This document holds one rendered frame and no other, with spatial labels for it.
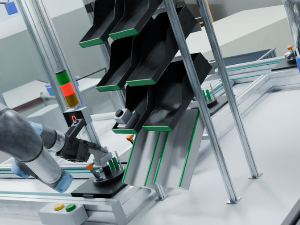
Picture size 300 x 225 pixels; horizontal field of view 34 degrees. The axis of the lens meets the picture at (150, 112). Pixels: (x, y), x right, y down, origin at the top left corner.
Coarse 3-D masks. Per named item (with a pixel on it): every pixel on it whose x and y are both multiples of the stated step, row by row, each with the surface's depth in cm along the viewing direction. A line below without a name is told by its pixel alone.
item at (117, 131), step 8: (128, 88) 177; (136, 88) 179; (144, 88) 182; (152, 88) 168; (128, 96) 177; (136, 96) 179; (144, 96) 178; (152, 96) 168; (128, 104) 177; (136, 104) 178; (144, 104) 174; (152, 104) 168; (144, 112) 166; (144, 120) 165; (112, 128) 172; (136, 128) 163
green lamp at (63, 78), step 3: (63, 72) 205; (66, 72) 206; (57, 75) 205; (60, 75) 205; (63, 75) 205; (66, 75) 206; (57, 78) 206; (60, 78) 205; (63, 78) 205; (66, 78) 206; (69, 78) 208; (60, 81) 206; (63, 81) 206; (66, 81) 206; (69, 81) 207; (60, 84) 207; (63, 84) 206
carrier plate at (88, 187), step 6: (90, 180) 202; (120, 180) 190; (84, 186) 198; (90, 186) 196; (108, 186) 189; (114, 186) 187; (120, 186) 185; (72, 192) 196; (78, 192) 194; (84, 192) 191; (90, 192) 189; (96, 192) 187; (102, 192) 185; (108, 192) 183; (114, 192) 182; (108, 198) 183
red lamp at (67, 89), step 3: (66, 84) 206; (69, 84) 207; (63, 87) 206; (66, 87) 206; (69, 87) 207; (72, 87) 208; (63, 90) 207; (66, 90) 207; (69, 90) 207; (72, 90) 208; (63, 93) 208; (66, 93) 207; (69, 93) 207; (72, 93) 208
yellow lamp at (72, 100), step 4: (64, 96) 209; (68, 96) 207; (72, 96) 208; (76, 96) 210; (68, 100) 208; (72, 100) 208; (76, 100) 209; (68, 104) 209; (72, 104) 208; (76, 104) 209
